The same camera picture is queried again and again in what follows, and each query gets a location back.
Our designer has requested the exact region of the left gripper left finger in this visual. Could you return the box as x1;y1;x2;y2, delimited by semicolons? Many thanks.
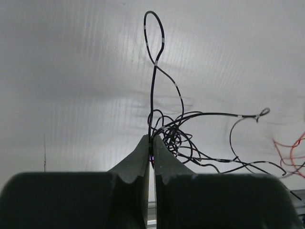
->
0;135;149;229

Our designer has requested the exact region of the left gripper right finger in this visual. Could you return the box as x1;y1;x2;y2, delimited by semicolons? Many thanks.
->
152;137;303;229

